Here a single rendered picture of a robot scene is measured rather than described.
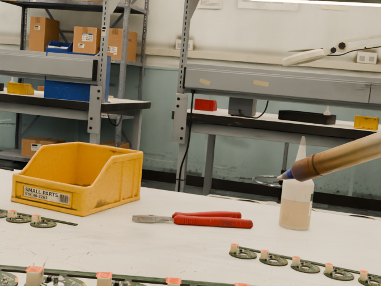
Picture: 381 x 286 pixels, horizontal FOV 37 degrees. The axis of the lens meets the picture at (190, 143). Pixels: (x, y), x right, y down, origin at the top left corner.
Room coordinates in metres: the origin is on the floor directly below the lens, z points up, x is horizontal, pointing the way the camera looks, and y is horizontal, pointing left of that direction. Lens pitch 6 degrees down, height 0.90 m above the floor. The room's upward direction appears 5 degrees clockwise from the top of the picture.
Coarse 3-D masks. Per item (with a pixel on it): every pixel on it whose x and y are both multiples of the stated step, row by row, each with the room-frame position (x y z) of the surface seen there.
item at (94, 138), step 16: (0, 48) 2.93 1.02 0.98; (64, 80) 2.83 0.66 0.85; (80, 80) 2.81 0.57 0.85; (96, 80) 2.79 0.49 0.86; (0, 96) 2.91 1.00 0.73; (16, 96) 2.89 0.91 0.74; (32, 96) 2.87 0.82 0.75; (16, 112) 2.93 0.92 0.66; (32, 112) 2.91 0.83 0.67; (48, 112) 2.88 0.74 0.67; (64, 112) 2.86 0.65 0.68; (80, 112) 2.84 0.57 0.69; (112, 112) 3.44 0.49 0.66; (128, 112) 3.41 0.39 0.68; (96, 144) 2.81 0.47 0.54
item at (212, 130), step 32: (320, 0) 2.67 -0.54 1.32; (352, 0) 2.63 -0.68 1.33; (192, 64) 2.66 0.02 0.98; (256, 96) 2.58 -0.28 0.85; (192, 128) 2.69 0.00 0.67; (224, 128) 2.65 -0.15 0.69; (256, 128) 2.62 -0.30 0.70; (288, 128) 2.54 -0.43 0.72; (320, 128) 2.50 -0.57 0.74; (352, 128) 2.51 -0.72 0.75
